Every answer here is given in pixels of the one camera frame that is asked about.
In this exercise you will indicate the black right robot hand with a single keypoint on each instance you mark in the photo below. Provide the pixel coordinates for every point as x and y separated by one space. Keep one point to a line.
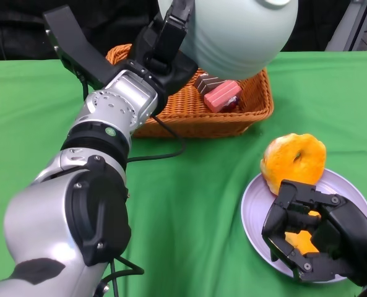
350 235

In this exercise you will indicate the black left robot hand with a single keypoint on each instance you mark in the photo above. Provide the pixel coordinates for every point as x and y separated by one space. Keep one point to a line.
164 55

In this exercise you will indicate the pale green bowl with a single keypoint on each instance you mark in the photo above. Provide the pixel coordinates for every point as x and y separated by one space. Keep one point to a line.
242 37

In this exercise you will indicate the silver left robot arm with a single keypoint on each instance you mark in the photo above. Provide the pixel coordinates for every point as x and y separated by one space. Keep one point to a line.
41 216

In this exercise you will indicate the chocolate brown cake slice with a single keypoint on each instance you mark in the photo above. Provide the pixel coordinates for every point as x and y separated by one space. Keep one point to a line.
206 83

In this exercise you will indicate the orange wicker basket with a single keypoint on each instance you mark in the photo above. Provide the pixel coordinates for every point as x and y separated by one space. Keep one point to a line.
186 105

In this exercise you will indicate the salmon pink cake slice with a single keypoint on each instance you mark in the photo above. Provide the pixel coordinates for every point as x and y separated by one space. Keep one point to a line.
221 94

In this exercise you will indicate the lavender round plate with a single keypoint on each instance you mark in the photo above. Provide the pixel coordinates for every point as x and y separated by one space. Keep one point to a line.
254 210

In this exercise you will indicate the black backdrop curtain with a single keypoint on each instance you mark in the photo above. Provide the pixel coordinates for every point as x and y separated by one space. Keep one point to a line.
16 28

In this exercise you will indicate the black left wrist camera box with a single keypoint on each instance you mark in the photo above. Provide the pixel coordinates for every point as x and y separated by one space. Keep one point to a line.
75 46

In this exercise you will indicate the grey aluminium frame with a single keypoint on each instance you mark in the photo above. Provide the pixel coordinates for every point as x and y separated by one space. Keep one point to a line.
347 24

